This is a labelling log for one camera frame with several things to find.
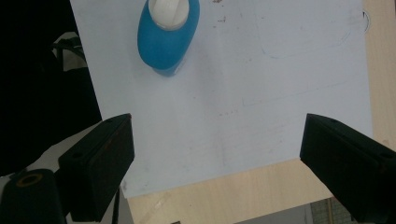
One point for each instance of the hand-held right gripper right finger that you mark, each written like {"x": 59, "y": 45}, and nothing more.
{"x": 351, "y": 168}

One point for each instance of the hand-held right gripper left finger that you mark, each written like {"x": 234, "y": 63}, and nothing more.
{"x": 96, "y": 168}

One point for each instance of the blue bottle with white cap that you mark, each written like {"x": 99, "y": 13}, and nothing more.
{"x": 162, "y": 46}

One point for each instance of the grey ribbed floor mat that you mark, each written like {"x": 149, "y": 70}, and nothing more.
{"x": 330, "y": 213}

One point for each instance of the white paper sheet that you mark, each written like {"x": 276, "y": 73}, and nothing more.
{"x": 233, "y": 124}

